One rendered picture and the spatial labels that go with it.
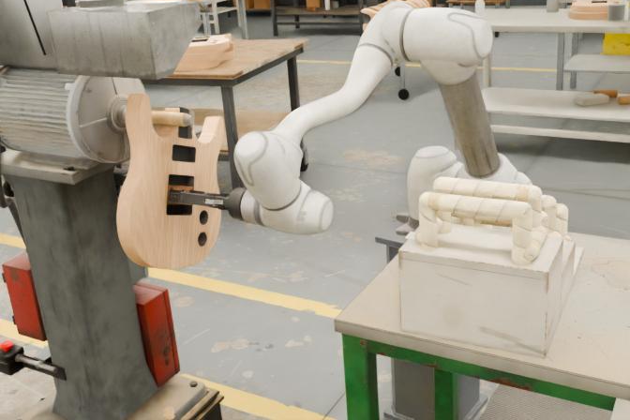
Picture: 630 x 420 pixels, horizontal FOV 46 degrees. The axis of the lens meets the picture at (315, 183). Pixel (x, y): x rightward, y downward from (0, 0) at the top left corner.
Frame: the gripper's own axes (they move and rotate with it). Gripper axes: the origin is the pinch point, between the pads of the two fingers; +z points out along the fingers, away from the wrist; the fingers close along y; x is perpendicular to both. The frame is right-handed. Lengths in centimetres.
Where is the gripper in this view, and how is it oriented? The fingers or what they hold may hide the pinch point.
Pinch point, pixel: (181, 195)
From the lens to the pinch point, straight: 186.9
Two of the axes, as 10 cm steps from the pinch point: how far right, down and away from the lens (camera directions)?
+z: -8.7, -1.0, 4.9
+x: 1.0, -9.9, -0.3
